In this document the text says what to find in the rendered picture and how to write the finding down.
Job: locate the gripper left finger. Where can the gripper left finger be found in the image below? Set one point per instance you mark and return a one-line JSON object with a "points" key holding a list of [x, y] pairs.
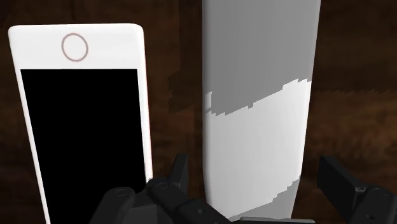
{"points": [[161, 198]]}

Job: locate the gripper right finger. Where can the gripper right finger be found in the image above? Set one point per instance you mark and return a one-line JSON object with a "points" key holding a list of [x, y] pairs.
{"points": [[350, 189]]}

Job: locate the white smartphone with black screen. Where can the white smartphone with black screen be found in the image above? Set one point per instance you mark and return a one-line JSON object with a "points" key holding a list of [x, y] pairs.
{"points": [[80, 124]]}

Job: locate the white flat remote control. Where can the white flat remote control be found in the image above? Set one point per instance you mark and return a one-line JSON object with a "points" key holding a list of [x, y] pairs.
{"points": [[257, 124]]}

